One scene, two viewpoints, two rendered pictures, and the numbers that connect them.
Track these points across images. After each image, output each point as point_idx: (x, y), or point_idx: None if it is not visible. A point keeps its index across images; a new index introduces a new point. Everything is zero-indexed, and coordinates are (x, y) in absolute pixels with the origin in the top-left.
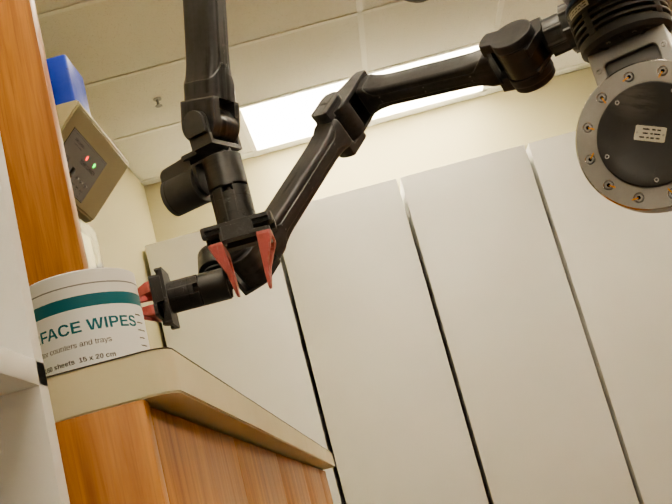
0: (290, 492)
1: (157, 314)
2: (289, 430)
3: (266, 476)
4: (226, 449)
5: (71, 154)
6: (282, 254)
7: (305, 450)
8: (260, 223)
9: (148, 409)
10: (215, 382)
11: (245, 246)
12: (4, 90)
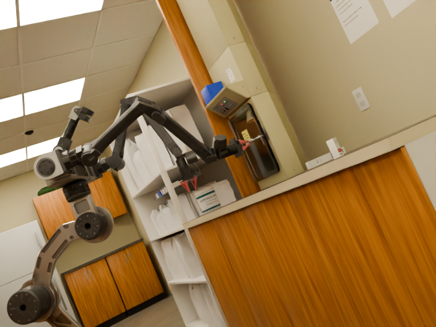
0: (254, 218)
1: None
2: (235, 204)
3: (230, 221)
4: (207, 224)
5: (220, 109)
6: (199, 156)
7: (257, 200)
8: (181, 180)
9: (188, 229)
10: (191, 221)
11: (189, 178)
12: None
